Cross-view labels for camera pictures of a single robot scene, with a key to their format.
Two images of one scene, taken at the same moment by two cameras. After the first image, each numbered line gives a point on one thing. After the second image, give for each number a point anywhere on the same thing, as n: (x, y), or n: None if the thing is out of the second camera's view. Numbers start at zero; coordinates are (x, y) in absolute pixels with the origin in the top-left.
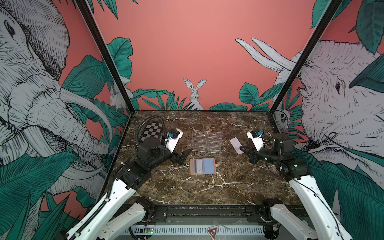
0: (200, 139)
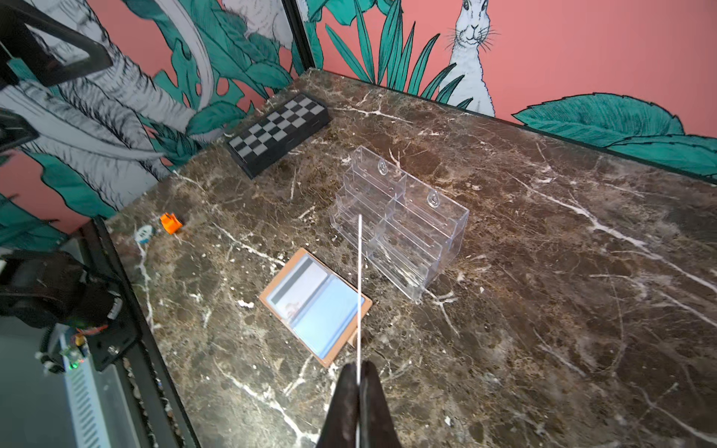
0: (410, 232)
